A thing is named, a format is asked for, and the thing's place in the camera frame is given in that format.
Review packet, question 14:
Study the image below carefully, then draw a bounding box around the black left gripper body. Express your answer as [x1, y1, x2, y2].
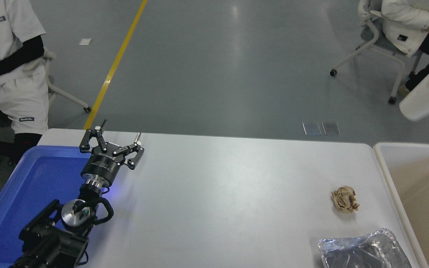
[80, 147, 126, 184]

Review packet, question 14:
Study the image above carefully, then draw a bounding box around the white paper cup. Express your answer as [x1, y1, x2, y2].
[399, 66, 429, 122]

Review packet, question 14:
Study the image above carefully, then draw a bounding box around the white wheeled chair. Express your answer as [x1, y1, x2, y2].
[42, 50, 93, 113]
[330, 0, 423, 105]

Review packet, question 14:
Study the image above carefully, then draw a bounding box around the blue plastic tray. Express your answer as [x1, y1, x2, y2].
[0, 145, 105, 268]

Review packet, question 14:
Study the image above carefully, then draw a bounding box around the person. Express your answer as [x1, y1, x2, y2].
[380, 0, 429, 97]

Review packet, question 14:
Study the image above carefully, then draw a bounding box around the large pale bin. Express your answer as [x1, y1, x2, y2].
[373, 142, 429, 268]

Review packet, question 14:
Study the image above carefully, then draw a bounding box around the silver floor plate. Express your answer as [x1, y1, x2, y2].
[303, 122, 322, 135]
[322, 122, 341, 135]

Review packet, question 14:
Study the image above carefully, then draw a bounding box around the crumpled tan paper ball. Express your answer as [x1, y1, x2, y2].
[331, 186, 360, 213]

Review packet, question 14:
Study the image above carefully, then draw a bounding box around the silver foil tray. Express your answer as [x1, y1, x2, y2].
[318, 228, 412, 268]

